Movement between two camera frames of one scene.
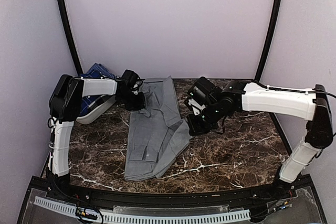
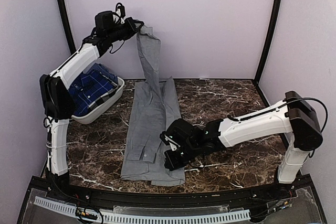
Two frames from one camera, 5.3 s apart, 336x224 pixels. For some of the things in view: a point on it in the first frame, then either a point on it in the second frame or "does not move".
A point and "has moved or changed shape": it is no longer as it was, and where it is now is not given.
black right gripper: (195, 129) to (172, 164)
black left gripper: (139, 105) to (131, 22)
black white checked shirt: (103, 98) does not move
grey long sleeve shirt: (157, 135) has moved or changed shape
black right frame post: (276, 8) does not move
